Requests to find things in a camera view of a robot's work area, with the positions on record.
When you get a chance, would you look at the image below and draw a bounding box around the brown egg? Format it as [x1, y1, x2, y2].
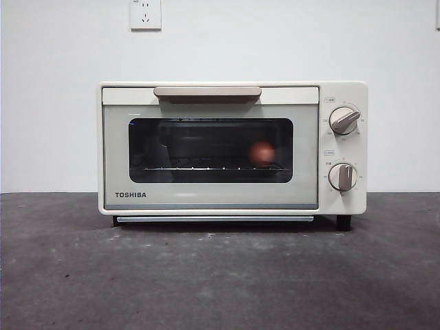
[247, 140, 276, 168]

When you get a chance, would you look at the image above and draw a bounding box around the metal wire oven rack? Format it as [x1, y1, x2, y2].
[143, 166, 288, 172]

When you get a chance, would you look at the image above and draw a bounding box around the cream Toshiba toaster oven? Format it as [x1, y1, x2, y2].
[96, 80, 369, 230]

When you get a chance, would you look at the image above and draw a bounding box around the beige oven knob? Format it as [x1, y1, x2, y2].
[329, 105, 361, 135]
[328, 162, 358, 192]

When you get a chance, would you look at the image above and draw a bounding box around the silver crumb tray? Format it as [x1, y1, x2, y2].
[116, 215, 314, 223]

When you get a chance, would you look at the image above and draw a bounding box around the white wall socket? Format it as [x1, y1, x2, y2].
[130, 0, 162, 32]

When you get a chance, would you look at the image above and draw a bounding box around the glass oven door beige handle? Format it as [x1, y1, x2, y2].
[102, 86, 320, 210]

